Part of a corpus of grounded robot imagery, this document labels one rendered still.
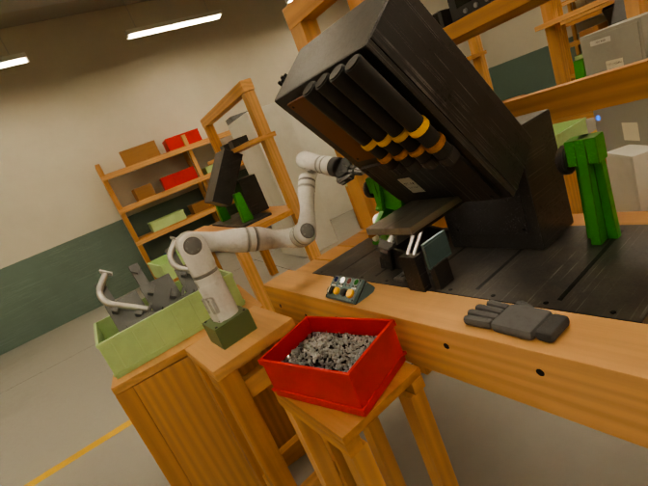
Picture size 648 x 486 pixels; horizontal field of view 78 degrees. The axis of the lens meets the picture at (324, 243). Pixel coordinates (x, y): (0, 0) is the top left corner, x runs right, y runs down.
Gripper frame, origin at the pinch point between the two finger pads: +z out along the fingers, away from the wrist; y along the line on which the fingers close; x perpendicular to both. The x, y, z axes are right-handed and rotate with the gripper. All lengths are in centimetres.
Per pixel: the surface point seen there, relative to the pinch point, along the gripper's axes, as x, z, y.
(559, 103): 17, 50, 35
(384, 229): -19.1, 37.6, -19.7
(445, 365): -2, 57, -45
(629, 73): 12, 66, 40
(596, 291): 2, 79, -16
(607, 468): 87, 81, -63
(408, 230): -20, 46, -18
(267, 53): 261, -686, 293
